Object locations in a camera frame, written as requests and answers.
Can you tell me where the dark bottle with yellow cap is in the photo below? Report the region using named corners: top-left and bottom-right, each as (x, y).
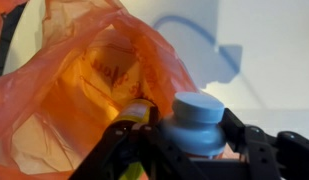
top-left (110, 97), bottom-right (161, 180)

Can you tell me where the orange plastic bag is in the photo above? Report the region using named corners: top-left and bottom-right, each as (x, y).
top-left (0, 0), bottom-right (202, 180)

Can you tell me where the white medicine bottle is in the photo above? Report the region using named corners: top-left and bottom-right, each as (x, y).
top-left (159, 91), bottom-right (228, 160)

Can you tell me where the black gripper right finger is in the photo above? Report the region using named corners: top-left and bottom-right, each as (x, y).
top-left (190, 107), bottom-right (309, 180)

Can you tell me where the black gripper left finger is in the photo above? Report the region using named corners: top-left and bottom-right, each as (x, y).
top-left (68, 114), bottom-right (208, 180)

